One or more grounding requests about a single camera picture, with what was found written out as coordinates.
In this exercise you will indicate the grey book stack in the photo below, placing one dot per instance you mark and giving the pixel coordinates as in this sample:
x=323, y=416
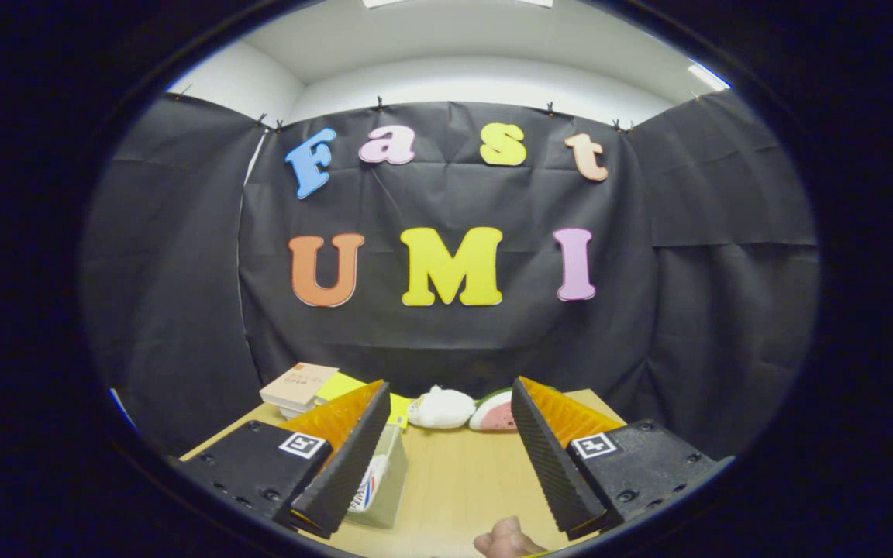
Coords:
x=295, y=411

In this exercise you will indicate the yellow book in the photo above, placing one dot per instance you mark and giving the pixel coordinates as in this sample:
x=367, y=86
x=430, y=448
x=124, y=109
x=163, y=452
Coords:
x=338, y=385

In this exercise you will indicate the white canvas shoe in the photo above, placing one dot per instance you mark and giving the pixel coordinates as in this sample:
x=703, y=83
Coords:
x=369, y=484

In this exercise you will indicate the small ceiling light panel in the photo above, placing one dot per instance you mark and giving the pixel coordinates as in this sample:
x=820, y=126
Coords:
x=706, y=76

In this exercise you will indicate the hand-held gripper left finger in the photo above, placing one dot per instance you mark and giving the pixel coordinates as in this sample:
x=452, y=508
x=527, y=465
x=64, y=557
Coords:
x=353, y=465

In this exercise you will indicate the white plush toy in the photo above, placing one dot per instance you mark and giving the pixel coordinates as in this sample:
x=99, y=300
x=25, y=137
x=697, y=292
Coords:
x=440, y=408

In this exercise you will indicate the translucent storage box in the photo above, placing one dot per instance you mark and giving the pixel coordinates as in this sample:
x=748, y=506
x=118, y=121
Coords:
x=395, y=480

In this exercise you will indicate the watermelon slice plush toy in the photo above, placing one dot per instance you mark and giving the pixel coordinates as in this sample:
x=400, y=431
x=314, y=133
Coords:
x=495, y=415

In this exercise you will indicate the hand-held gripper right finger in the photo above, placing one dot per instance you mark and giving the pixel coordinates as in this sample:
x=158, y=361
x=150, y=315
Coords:
x=551, y=465

